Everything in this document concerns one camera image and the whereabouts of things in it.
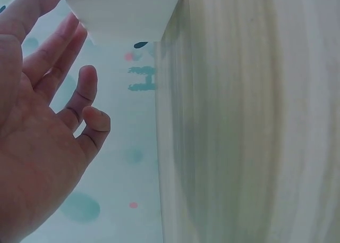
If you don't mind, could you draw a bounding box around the person's left hand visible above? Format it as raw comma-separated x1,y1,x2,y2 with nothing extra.
0,0,112,243

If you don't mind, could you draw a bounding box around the white angular container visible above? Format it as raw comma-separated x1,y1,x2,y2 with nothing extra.
64,0,184,46

